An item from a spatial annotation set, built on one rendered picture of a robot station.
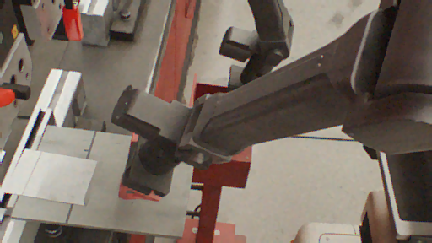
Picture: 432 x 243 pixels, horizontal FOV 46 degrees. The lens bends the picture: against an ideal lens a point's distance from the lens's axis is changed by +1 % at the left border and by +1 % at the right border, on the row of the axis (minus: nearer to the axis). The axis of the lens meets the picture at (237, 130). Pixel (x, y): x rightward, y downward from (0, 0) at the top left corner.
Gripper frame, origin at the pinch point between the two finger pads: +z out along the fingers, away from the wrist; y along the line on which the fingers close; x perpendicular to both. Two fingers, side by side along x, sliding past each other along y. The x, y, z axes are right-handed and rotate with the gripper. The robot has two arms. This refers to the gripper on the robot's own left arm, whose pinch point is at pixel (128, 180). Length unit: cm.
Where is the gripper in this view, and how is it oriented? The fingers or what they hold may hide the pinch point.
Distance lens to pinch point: 84.1
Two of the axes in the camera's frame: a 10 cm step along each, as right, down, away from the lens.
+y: -0.8, 7.9, -6.0
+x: 8.0, 4.2, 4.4
